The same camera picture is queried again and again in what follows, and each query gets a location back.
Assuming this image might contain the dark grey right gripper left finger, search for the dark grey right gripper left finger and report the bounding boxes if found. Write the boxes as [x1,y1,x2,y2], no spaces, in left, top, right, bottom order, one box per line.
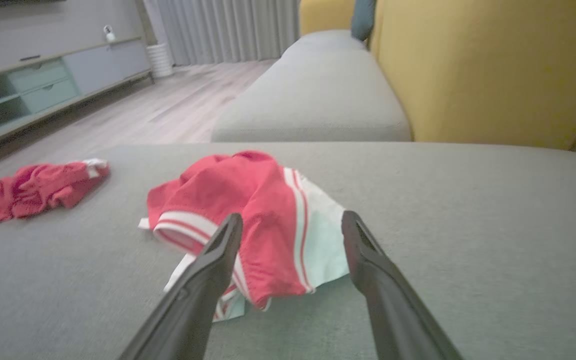
[118,213,244,360]

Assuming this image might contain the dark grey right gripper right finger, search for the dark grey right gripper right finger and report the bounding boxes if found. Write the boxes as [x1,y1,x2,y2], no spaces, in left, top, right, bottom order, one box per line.
[341,210,464,360]

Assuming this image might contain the red white basketball jersey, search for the red white basketball jersey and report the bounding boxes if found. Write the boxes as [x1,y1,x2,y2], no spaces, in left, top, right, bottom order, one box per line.
[138,150,351,323]

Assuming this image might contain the red basketball shorts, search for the red basketball shorts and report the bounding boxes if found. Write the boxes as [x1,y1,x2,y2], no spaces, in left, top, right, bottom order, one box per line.
[0,159,110,239]

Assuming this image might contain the large grey sofa seat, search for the large grey sofa seat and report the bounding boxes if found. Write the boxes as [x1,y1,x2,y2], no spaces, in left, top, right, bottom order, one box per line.
[0,142,576,360]

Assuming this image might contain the white ribbed planter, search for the white ribbed planter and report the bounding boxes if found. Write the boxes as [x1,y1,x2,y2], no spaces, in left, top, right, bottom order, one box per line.
[146,42,174,79]

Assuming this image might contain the grey green TV cabinet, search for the grey green TV cabinet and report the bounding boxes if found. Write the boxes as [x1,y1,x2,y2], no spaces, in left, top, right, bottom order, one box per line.
[0,36,155,166]

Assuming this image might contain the wide yellow sofa backrest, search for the wide yellow sofa backrest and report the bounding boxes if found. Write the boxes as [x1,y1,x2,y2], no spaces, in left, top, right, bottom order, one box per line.
[370,0,576,151]

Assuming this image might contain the grey pleated curtain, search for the grey pleated curtain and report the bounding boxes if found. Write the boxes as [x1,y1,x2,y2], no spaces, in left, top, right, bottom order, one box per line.
[143,0,301,67]

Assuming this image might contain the small grey sofa seat cushion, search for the small grey sofa seat cushion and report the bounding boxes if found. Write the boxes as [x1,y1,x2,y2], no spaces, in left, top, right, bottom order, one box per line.
[283,29,369,56]

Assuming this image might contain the teal throw pillow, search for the teal throw pillow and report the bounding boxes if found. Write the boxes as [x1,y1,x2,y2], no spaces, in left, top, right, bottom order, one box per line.
[351,0,378,42]

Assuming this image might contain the small yellow sofa backrest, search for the small yellow sofa backrest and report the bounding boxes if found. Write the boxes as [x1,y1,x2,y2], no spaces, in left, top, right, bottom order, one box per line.
[299,0,356,37]

